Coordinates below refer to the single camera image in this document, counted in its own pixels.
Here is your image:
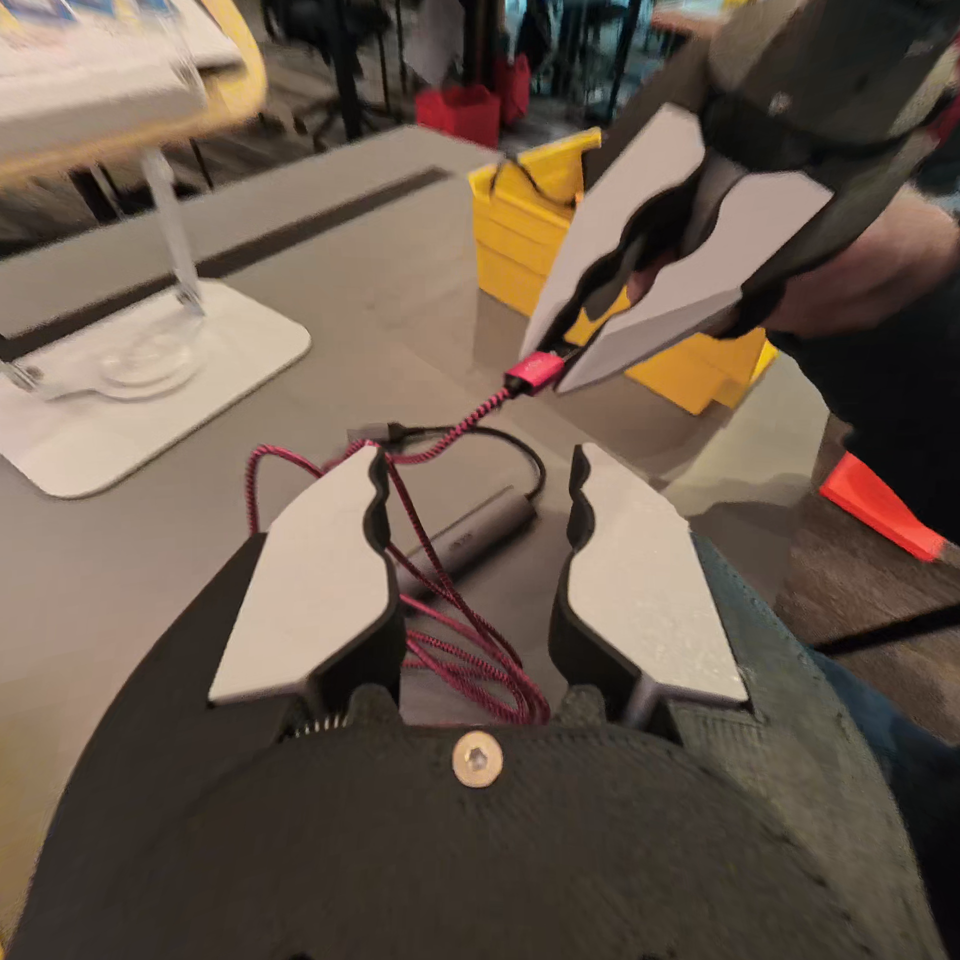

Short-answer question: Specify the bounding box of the person's leg in jeans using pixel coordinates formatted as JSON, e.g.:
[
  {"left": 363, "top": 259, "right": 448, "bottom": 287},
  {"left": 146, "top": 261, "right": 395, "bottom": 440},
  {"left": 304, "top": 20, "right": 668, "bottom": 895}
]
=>
[{"left": 810, "top": 648, "right": 960, "bottom": 960}]

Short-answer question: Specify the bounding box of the black braided hub cable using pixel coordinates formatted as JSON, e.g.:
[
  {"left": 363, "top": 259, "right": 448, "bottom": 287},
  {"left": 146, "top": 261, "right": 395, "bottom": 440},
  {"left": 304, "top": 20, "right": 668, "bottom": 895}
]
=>
[{"left": 345, "top": 420, "right": 549, "bottom": 511}]

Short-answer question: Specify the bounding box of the red floor bin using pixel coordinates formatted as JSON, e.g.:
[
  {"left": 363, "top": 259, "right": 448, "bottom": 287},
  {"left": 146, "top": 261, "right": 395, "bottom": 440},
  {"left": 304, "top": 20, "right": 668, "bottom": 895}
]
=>
[
  {"left": 414, "top": 84, "right": 502, "bottom": 150},
  {"left": 491, "top": 54, "right": 532, "bottom": 125}
]

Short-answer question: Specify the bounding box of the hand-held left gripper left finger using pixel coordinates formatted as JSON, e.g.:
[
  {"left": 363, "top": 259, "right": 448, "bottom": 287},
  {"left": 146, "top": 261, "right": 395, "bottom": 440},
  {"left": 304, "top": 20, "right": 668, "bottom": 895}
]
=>
[{"left": 207, "top": 444, "right": 408, "bottom": 725}]

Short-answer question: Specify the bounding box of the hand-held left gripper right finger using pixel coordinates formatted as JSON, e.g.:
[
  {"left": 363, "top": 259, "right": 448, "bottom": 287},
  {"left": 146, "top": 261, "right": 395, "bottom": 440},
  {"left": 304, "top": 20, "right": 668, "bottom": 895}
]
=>
[{"left": 549, "top": 442, "right": 751, "bottom": 729}]

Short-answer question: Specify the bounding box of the person's right forearm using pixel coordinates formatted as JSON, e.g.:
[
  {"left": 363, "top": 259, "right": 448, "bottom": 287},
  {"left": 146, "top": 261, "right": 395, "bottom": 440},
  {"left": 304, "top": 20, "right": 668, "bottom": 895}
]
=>
[{"left": 768, "top": 285, "right": 960, "bottom": 541}]

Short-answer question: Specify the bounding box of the white metal stand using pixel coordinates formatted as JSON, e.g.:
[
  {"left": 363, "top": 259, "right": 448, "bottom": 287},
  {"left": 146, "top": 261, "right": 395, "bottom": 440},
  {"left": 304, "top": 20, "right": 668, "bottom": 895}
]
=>
[{"left": 0, "top": 146, "right": 312, "bottom": 500}]

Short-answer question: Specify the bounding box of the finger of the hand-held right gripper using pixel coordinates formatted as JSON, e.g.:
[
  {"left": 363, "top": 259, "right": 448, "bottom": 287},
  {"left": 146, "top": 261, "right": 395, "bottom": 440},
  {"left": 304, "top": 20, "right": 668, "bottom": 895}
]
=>
[
  {"left": 553, "top": 169, "right": 836, "bottom": 396},
  {"left": 519, "top": 103, "right": 708, "bottom": 365}
]

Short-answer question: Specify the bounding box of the yellow plastic bin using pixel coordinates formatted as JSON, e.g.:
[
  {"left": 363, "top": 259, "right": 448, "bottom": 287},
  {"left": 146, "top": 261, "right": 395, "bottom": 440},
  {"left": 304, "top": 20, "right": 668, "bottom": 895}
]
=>
[{"left": 468, "top": 127, "right": 779, "bottom": 416}]

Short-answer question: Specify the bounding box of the black metal bar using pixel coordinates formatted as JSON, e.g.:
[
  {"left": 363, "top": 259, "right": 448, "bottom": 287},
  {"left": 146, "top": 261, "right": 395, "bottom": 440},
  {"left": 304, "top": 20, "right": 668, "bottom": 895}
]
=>
[{"left": 813, "top": 607, "right": 960, "bottom": 655}]

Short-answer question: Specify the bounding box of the person's right hand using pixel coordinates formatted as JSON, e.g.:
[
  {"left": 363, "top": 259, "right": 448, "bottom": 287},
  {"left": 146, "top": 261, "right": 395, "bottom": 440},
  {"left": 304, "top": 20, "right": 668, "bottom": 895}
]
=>
[{"left": 763, "top": 186, "right": 960, "bottom": 336}]

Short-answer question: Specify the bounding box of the pink braided cable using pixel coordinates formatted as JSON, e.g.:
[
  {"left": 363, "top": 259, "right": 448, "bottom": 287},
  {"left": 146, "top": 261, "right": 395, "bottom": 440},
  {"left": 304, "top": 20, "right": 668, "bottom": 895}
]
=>
[{"left": 245, "top": 351, "right": 567, "bottom": 727}]

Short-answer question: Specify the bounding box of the orange traffic cone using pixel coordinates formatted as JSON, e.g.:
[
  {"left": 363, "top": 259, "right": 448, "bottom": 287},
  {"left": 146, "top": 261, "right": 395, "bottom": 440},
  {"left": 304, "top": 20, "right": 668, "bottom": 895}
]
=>
[{"left": 819, "top": 452, "right": 948, "bottom": 562}]

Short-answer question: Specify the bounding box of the printed instruction sheet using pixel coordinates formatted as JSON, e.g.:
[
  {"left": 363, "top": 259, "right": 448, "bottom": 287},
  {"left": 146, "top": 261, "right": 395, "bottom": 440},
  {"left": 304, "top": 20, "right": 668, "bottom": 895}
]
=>
[{"left": 0, "top": 0, "right": 241, "bottom": 151}]

